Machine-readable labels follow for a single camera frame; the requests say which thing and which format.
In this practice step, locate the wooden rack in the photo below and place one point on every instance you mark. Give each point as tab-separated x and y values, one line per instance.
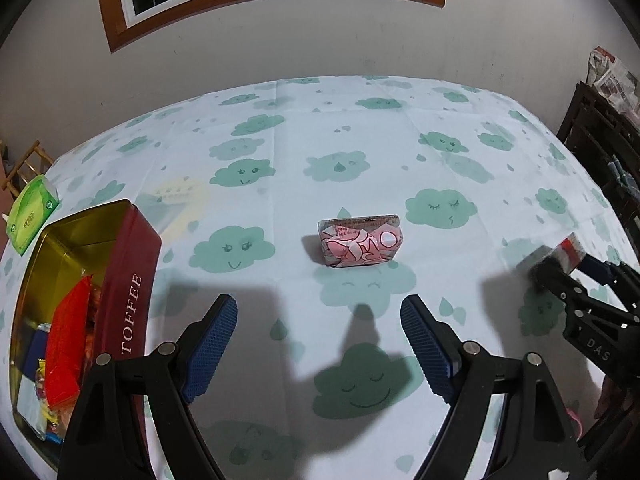
25	162

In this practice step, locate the pink patterned snack pack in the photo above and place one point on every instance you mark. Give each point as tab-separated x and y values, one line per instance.
357	242

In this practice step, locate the dark wooden furniture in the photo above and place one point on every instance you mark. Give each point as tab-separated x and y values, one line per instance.
595	130

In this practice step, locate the grey blue cloth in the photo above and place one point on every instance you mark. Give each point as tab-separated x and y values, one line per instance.
620	172

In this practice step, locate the yellow cake packet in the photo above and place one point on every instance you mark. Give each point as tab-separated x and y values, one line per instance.
50	412

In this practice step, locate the green tissue pack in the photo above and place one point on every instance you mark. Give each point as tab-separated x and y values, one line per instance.
32	212

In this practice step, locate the black and red snack packet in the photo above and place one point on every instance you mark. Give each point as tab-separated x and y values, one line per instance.
567	250

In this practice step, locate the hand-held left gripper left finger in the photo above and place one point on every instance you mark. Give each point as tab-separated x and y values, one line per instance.
210	350

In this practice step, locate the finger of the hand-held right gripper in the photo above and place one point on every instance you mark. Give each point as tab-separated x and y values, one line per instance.
597	266
550	275

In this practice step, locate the clear bag of brown nuts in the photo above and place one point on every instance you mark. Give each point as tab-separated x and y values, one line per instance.
92	330

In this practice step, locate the red and gold tin box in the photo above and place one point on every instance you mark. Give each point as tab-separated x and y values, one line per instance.
132	270

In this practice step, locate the person's right hand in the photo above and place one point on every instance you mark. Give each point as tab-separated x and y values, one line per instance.
612	402

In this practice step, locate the pile of newspapers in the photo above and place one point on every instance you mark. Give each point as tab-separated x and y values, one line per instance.
612	77

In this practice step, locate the cloud print tablecloth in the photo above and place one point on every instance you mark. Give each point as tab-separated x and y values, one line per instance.
350	125

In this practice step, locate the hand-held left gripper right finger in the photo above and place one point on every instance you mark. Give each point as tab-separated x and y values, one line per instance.
430	350

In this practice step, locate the wooden framed window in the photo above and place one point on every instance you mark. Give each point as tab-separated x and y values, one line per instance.
112	20

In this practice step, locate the navy and light blue packet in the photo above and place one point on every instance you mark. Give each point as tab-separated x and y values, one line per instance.
30	355

